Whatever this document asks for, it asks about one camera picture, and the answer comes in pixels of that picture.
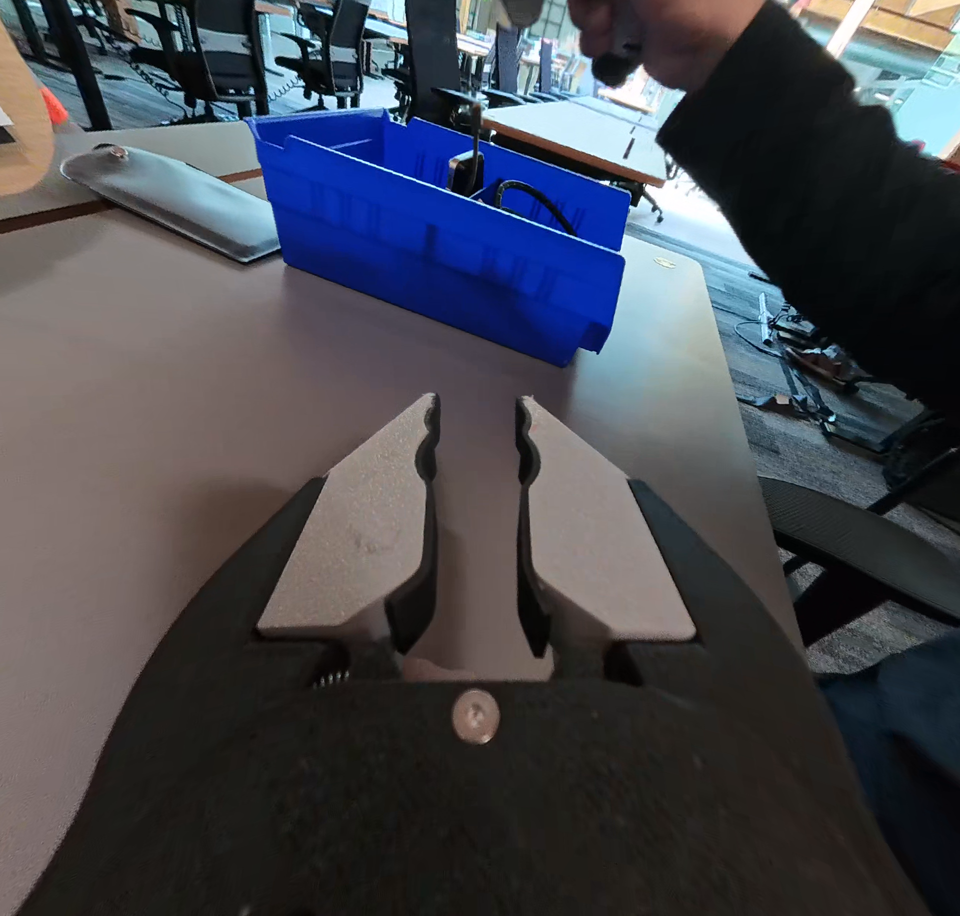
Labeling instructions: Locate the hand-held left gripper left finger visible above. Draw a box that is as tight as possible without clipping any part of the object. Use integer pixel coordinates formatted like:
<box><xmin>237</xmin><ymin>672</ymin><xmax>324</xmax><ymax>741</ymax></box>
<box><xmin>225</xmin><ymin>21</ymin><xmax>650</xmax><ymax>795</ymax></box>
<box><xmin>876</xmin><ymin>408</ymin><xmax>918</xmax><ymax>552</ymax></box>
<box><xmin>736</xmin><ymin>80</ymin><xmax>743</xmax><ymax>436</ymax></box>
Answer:
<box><xmin>256</xmin><ymin>393</ymin><xmax>440</xmax><ymax>655</ymax></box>

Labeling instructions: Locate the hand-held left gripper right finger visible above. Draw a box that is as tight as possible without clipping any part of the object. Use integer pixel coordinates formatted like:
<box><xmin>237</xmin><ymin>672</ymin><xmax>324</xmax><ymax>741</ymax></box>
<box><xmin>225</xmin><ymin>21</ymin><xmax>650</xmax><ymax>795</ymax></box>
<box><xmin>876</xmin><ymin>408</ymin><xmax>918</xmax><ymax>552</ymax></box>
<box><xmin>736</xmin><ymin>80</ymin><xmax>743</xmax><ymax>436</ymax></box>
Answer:
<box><xmin>516</xmin><ymin>396</ymin><xmax>697</xmax><ymax>658</ymax></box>

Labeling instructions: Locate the blue plastic bin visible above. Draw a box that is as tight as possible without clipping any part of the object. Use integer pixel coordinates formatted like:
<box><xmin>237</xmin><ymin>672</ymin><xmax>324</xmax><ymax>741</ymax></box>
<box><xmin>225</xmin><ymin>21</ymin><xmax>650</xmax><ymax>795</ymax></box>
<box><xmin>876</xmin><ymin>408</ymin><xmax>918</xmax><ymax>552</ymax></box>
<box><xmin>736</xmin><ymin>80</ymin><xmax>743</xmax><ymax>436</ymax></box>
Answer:
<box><xmin>246</xmin><ymin>108</ymin><xmax>630</xmax><ymax>368</ymax></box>

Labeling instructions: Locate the person's right forearm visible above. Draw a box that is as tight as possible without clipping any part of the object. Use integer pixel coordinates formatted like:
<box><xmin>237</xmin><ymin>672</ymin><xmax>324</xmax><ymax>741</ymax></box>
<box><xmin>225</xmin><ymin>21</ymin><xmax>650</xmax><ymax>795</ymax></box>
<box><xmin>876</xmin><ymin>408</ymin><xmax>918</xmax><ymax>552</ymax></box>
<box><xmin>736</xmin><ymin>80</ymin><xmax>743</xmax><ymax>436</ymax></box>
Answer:
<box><xmin>656</xmin><ymin>0</ymin><xmax>960</xmax><ymax>407</ymax></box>

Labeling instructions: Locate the person's right hand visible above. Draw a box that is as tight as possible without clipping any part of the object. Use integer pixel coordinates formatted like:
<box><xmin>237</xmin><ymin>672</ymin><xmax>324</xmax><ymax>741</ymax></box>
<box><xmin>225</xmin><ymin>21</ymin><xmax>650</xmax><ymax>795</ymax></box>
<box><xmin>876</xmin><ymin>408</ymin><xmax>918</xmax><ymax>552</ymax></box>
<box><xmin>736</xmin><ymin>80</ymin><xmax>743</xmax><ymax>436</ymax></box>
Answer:
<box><xmin>558</xmin><ymin>0</ymin><xmax>766</xmax><ymax>92</ymax></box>

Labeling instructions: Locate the grey office table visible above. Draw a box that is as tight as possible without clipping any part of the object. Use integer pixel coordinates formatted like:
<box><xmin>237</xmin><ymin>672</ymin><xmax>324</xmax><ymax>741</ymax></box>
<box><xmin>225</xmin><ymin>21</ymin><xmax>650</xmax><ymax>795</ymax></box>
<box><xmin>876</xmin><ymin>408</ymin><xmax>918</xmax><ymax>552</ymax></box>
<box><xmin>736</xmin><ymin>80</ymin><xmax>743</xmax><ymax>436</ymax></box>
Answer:
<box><xmin>480</xmin><ymin>97</ymin><xmax>676</xmax><ymax>188</ymax></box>

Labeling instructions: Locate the black mesh office chair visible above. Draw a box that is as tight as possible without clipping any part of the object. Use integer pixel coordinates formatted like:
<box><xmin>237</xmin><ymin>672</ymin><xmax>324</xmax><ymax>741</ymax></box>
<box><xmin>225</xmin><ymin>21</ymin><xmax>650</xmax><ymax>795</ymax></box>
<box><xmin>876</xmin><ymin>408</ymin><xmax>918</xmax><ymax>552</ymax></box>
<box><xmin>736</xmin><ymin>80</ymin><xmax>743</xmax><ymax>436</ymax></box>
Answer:
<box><xmin>757</xmin><ymin>474</ymin><xmax>960</xmax><ymax>647</ymax></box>

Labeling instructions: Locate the silver foil pouch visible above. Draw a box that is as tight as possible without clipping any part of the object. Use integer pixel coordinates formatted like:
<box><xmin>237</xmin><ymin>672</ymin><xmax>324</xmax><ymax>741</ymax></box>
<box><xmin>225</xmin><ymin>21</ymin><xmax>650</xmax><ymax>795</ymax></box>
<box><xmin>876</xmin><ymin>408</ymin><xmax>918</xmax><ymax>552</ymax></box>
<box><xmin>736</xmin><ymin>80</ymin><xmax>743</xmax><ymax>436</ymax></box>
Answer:
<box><xmin>60</xmin><ymin>144</ymin><xmax>282</xmax><ymax>263</ymax></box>

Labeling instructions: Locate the wooden document board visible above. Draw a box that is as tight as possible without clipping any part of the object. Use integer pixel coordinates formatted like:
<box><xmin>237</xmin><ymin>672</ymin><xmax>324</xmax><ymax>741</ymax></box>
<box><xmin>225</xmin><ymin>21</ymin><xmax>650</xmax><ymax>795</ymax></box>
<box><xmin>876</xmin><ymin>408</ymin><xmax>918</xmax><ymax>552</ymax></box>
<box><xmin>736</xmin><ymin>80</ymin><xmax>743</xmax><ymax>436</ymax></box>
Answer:
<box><xmin>0</xmin><ymin>24</ymin><xmax>57</xmax><ymax>197</ymax></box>

